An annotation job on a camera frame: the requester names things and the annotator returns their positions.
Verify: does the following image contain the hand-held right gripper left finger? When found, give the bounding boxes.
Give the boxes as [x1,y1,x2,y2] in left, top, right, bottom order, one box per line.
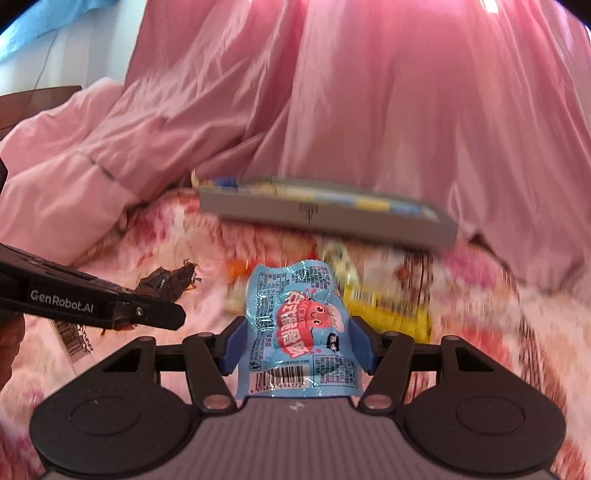
[95,318,247,412]

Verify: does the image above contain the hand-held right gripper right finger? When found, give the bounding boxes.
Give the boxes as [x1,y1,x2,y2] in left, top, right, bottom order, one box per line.
[351,316,502,412]

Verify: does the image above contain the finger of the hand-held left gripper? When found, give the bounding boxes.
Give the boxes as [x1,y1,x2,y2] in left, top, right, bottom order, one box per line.
[111,288,186,331]

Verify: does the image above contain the brown snack packet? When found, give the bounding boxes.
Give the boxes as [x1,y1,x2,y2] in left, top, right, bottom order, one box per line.
[48,261,201,367]

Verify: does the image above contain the light blue snack packet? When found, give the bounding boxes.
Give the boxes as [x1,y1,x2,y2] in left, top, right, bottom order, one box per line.
[235,259,363,400]

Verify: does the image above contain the grey cardboard box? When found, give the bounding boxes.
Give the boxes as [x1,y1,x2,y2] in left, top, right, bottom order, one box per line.
[198,175,458,250]

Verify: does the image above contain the person's left hand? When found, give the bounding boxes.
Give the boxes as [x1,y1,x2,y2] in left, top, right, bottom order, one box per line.
[0,316,25,393]

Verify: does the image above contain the red snack packet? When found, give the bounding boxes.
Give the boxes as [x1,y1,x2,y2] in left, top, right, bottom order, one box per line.
[224,258,259,315]

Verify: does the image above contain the yellow white snack packet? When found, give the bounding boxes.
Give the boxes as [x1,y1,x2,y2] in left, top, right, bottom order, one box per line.
[321,242,361,296]

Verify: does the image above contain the floral bedsheet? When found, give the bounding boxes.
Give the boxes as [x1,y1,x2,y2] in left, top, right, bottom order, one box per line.
[0,185,591,480]

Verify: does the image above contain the yellow blue snack packet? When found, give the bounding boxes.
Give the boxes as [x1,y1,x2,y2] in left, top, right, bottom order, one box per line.
[272,178,435,217]

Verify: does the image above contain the cream blue snack packet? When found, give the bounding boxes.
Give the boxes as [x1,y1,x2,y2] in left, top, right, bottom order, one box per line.
[191,170,241,190]

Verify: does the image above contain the pale pink quilt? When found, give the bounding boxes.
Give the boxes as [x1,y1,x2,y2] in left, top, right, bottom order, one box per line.
[0,78,125,185]

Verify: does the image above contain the wooden headboard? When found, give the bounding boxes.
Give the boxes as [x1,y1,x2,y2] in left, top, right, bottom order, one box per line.
[0,85,83,141]

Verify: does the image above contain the pink satin curtain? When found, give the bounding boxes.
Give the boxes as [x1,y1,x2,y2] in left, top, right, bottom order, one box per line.
[0,0,591,301]

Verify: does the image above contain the blue cloth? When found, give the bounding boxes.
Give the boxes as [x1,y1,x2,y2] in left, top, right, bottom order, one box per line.
[0,0,116,63]

